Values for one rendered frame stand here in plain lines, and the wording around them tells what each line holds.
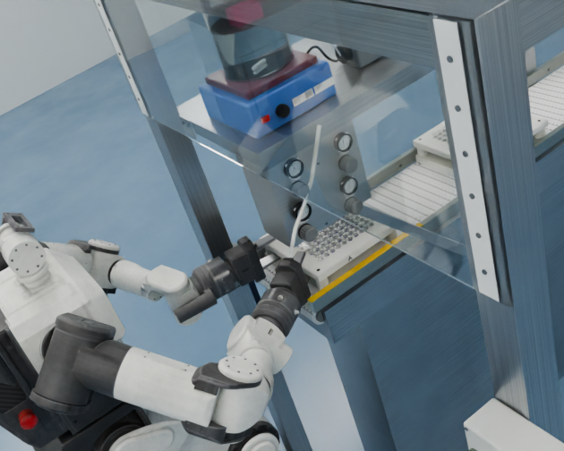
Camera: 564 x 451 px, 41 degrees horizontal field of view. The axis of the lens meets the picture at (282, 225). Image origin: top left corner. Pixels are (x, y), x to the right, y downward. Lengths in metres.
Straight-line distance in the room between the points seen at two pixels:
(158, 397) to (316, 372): 1.62
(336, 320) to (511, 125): 1.01
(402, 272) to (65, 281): 0.78
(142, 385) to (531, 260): 0.66
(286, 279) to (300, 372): 1.27
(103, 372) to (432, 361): 1.08
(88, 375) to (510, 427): 0.66
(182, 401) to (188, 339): 1.95
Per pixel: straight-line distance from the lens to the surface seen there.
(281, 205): 1.45
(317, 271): 1.66
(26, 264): 1.41
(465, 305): 2.09
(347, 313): 1.72
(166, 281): 1.71
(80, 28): 6.78
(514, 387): 1.01
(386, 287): 1.77
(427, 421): 2.21
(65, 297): 1.41
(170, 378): 1.25
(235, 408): 1.27
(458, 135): 0.78
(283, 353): 1.52
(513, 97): 0.77
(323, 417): 2.67
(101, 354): 1.27
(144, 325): 3.37
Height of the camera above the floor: 1.96
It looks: 33 degrees down
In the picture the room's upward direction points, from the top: 19 degrees counter-clockwise
